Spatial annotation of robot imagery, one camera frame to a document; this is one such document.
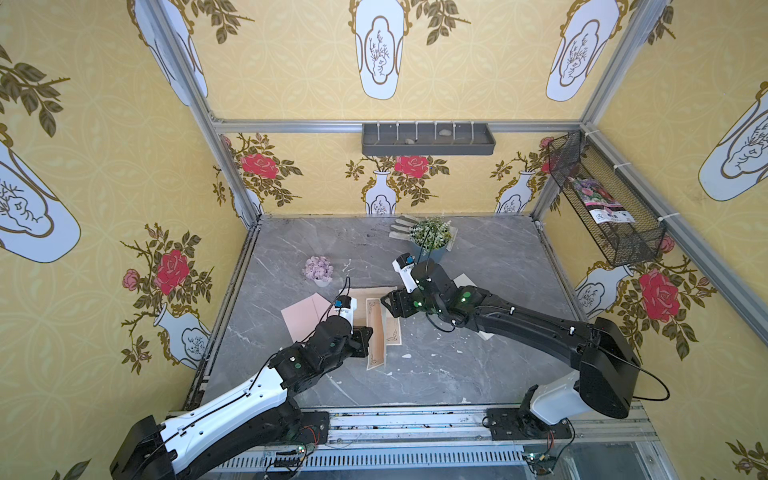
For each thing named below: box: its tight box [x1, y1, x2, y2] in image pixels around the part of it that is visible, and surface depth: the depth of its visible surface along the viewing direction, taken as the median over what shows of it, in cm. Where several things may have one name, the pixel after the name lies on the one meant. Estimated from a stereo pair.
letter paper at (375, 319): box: [366, 298, 385, 371], surface depth 79 cm
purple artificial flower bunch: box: [302, 256, 334, 281], surface depth 96 cm
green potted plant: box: [410, 217, 452, 260], surface depth 97 cm
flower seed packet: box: [569, 177, 635, 225], surface depth 78 cm
